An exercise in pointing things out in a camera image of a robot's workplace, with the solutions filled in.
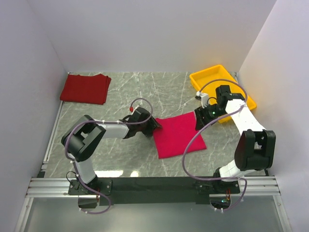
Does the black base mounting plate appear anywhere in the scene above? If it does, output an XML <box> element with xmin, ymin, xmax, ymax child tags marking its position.
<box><xmin>69</xmin><ymin>176</ymin><xmax>241</xmax><ymax>206</ymax></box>

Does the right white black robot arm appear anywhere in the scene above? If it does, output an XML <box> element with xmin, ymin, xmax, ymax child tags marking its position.
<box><xmin>194</xmin><ymin>85</ymin><xmax>276</xmax><ymax>193</ymax></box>

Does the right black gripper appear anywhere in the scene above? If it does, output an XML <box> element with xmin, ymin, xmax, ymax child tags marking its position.
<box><xmin>195</xmin><ymin>103</ymin><xmax>227</xmax><ymax>131</ymax></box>

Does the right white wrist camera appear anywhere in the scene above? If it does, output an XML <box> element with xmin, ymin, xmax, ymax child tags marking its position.
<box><xmin>195</xmin><ymin>91</ymin><xmax>209</xmax><ymax>108</ymax></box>

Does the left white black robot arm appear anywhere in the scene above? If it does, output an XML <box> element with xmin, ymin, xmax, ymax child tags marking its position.
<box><xmin>61</xmin><ymin>107</ymin><xmax>162</xmax><ymax>194</ymax></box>

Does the yellow plastic tray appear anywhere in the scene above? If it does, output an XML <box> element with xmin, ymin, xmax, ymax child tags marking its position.
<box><xmin>190</xmin><ymin>65</ymin><xmax>262</xmax><ymax>131</ymax></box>

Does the pink t-shirt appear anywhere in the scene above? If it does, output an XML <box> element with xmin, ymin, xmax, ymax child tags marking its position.
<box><xmin>153</xmin><ymin>112</ymin><xmax>197</xmax><ymax>159</ymax></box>

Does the aluminium frame rail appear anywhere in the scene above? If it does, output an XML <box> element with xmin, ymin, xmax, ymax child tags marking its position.
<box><xmin>209</xmin><ymin>175</ymin><xmax>281</xmax><ymax>197</ymax></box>

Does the folded dark red t-shirt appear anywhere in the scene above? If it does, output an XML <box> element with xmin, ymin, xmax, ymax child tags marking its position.
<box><xmin>60</xmin><ymin>74</ymin><xmax>112</xmax><ymax>105</ymax></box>

